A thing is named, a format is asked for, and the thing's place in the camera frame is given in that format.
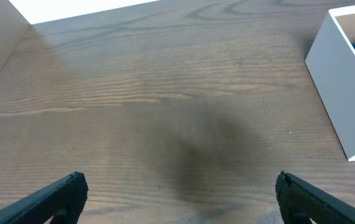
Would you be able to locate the white cardboard box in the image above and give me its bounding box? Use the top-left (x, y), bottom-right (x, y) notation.
top-left (305, 6), bottom-right (355, 161)

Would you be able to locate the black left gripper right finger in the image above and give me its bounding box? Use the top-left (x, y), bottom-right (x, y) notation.
top-left (275, 171), bottom-right (355, 223)

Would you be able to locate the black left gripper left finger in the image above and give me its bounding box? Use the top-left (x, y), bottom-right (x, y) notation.
top-left (0, 172), bottom-right (88, 224)

